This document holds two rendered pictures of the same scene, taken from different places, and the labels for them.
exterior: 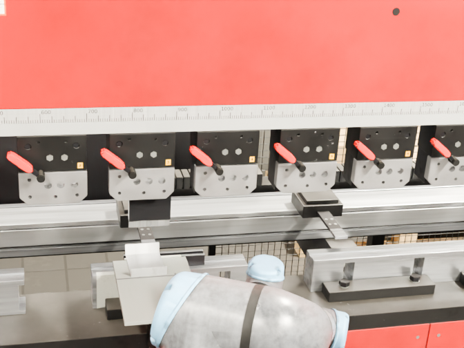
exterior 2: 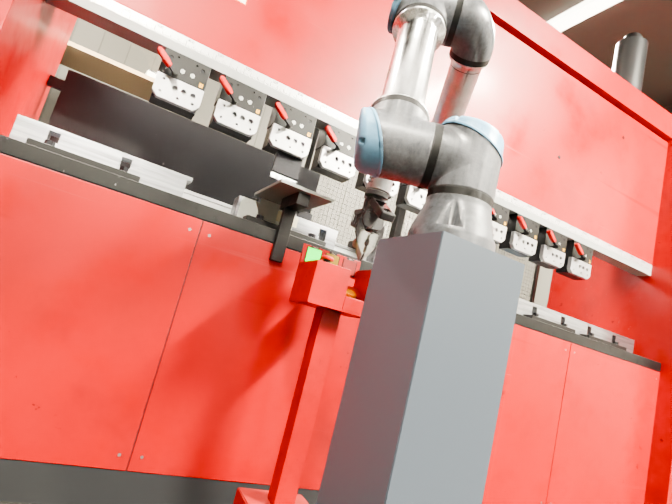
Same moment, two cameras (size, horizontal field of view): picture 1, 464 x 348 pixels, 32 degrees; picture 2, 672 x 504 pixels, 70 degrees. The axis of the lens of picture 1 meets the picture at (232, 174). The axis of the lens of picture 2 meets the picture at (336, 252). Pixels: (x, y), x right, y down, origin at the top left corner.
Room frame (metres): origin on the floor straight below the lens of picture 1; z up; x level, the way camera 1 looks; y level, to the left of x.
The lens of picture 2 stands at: (0.04, 0.26, 0.58)
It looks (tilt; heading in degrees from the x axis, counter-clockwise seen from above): 10 degrees up; 349
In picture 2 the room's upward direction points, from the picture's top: 14 degrees clockwise
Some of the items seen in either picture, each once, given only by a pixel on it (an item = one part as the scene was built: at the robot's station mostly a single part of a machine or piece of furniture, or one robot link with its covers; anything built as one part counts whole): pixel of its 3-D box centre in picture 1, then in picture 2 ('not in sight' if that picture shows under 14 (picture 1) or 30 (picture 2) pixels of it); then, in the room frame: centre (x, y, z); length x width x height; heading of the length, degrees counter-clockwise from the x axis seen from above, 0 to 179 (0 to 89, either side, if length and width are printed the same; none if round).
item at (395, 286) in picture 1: (378, 288); not in sight; (1.83, -0.41, 0.89); 0.30 x 0.05 x 0.03; 105
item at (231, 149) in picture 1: (223, 157); (336, 154); (1.77, 0.02, 1.26); 0.15 x 0.09 x 0.17; 105
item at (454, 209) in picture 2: not in sight; (454, 223); (0.81, -0.08, 0.82); 0.15 x 0.15 x 0.10
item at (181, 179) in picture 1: (199, 178); not in sight; (2.17, 0.09, 1.02); 0.37 x 0.06 x 0.04; 105
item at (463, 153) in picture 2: not in sight; (463, 161); (0.81, -0.07, 0.94); 0.13 x 0.12 x 0.14; 77
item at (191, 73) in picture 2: not in sight; (179, 84); (1.62, 0.60, 1.26); 0.15 x 0.09 x 0.17; 105
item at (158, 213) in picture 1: (149, 208); (285, 169); (1.73, 0.19, 1.13); 0.10 x 0.02 x 0.10; 105
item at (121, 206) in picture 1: (143, 222); not in sight; (1.88, 0.22, 1.01); 0.26 x 0.12 x 0.05; 15
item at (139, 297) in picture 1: (157, 288); (291, 197); (1.59, 0.16, 1.00); 0.26 x 0.18 x 0.01; 15
